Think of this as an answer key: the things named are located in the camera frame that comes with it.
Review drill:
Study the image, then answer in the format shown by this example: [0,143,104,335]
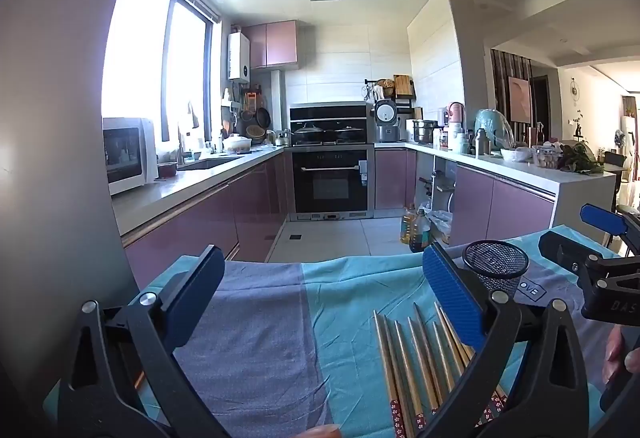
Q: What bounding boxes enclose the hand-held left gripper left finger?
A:
[56,244,232,438]

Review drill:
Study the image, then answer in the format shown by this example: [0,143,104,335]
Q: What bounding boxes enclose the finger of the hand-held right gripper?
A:
[538,230,640,322]
[580,203,640,260]

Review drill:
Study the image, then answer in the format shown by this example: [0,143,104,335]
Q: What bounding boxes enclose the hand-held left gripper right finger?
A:
[421,241,592,438]

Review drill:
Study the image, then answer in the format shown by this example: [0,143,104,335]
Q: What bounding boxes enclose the black mesh holder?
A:
[462,240,530,305]

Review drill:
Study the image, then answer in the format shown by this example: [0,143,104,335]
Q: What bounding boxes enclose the bunch of wooden chopsticks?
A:
[372,300,508,438]

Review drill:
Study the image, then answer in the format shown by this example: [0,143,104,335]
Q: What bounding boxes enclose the person's right hand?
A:
[602,324,640,385]

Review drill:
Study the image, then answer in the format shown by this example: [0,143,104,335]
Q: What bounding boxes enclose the person's left hand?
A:
[299,424,343,438]

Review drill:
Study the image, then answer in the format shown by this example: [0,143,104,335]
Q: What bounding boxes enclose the dark dining chair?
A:
[604,151,628,179]

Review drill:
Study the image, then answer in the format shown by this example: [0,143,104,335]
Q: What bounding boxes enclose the dark cooking oil bottle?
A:
[409,209,432,253]

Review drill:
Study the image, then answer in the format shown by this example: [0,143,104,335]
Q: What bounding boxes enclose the green leafy vegetables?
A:
[559,142,607,175]

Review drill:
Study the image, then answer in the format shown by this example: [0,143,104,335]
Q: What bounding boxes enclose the pink kitchen base cabinets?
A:
[375,148,616,246]
[122,150,293,289]

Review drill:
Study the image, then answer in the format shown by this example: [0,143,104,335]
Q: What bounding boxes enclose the clear plastic bag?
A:
[427,210,453,246]

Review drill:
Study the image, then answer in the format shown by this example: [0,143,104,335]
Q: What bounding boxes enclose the yellow cooking oil bottle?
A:
[400,204,418,245]

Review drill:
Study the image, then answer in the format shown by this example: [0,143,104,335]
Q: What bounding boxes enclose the clear plastic food container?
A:
[531,145,563,169]

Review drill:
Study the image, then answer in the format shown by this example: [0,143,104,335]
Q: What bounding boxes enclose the teal and grey tablecloth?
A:
[42,224,640,438]

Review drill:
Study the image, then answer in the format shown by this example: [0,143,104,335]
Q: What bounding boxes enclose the teal appliance under plastic cover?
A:
[474,109,514,154]

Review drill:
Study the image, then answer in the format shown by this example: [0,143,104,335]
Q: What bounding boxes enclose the white casserole pot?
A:
[222,134,253,154]

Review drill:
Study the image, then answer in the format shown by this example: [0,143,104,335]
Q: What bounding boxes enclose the white microwave oven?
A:
[102,117,160,197]

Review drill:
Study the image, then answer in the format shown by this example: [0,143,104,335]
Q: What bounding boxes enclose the black built-in oven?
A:
[290,145,376,221]

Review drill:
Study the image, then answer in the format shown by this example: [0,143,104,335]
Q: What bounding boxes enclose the stainless steel pot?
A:
[412,119,439,144]

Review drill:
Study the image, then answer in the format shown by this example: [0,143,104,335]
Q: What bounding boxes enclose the silver rice cooker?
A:
[375,99,401,142]

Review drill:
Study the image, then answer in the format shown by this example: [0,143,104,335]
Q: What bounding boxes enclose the black range hood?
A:
[289,101,370,146]

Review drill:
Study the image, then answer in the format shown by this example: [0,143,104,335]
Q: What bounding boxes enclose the white water heater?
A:
[227,32,251,81]

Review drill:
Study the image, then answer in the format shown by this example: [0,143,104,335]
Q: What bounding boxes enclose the kitchen window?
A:
[102,0,221,146]

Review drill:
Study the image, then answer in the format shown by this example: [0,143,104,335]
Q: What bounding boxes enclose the pink wall picture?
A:
[508,77,532,124]

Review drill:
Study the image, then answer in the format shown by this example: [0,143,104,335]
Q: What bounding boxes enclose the pink upper wall cabinet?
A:
[242,20,301,70]

